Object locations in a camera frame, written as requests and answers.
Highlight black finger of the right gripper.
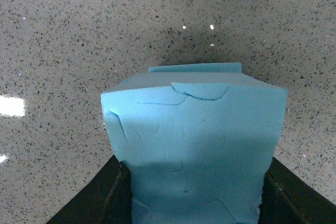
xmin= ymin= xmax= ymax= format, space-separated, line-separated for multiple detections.
xmin=258 ymin=158 xmax=335 ymax=224
xmin=47 ymin=156 xmax=132 ymax=224

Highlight light blue foam block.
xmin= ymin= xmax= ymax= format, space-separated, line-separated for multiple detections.
xmin=148 ymin=62 xmax=242 ymax=73
xmin=101 ymin=72 xmax=287 ymax=223

